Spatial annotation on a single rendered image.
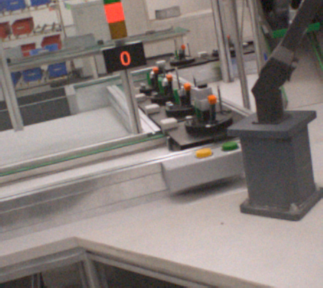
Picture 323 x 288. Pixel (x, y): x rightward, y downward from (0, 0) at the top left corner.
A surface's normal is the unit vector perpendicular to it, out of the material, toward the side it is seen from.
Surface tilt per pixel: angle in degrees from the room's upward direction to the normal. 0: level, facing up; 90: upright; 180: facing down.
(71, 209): 90
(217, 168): 90
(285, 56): 66
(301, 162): 90
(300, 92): 45
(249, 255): 0
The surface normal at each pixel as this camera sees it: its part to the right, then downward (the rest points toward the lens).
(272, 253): -0.18, -0.95
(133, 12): 0.09, 0.24
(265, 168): -0.63, 0.31
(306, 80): -0.10, -0.50
